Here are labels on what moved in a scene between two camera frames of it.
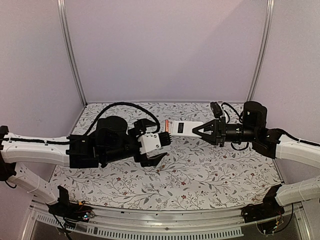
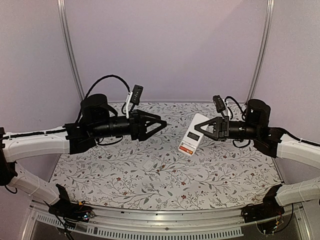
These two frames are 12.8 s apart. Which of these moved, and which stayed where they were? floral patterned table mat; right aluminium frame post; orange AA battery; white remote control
Moved: orange AA battery; white remote control
Stayed: floral patterned table mat; right aluminium frame post
